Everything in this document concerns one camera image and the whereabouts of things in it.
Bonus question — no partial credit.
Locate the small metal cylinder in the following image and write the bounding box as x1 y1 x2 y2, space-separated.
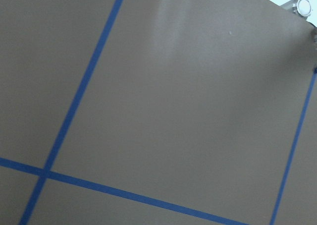
280 0 312 19

